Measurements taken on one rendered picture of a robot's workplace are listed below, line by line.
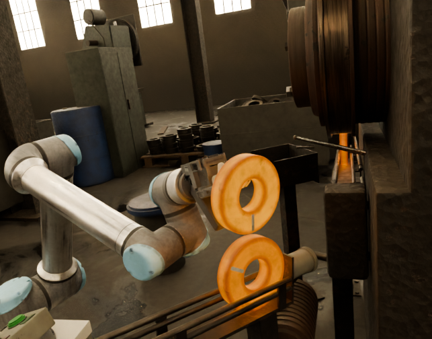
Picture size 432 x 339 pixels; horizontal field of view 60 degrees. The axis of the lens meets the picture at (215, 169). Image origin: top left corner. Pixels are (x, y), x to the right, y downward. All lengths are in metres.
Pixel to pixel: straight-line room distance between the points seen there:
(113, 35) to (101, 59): 4.35
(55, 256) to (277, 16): 10.34
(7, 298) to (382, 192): 1.30
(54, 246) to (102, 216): 0.57
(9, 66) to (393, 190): 3.47
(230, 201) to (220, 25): 11.11
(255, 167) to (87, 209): 0.48
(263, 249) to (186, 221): 0.25
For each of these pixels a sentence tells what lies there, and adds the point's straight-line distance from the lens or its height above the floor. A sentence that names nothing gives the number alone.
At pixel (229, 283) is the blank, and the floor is 0.72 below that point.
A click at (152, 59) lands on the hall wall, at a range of 12.57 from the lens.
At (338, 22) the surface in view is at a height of 1.18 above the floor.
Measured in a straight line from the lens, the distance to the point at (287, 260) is 0.84.
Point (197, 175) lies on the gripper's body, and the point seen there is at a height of 0.90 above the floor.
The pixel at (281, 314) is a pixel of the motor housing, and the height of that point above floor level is 0.53.
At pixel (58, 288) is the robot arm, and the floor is 0.37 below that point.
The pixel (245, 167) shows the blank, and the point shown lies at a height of 0.94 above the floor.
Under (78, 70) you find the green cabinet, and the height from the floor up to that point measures 1.29.
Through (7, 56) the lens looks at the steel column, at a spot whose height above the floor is 1.44.
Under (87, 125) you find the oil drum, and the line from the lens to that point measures 4.45.
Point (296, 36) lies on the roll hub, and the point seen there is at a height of 1.17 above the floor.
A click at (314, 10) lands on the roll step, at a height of 1.22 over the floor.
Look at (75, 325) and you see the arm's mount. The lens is 1.79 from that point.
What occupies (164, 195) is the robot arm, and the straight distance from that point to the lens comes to 0.94.
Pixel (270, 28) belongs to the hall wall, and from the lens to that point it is 11.37.
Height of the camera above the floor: 1.12
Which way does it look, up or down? 15 degrees down
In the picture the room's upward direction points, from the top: 8 degrees counter-clockwise
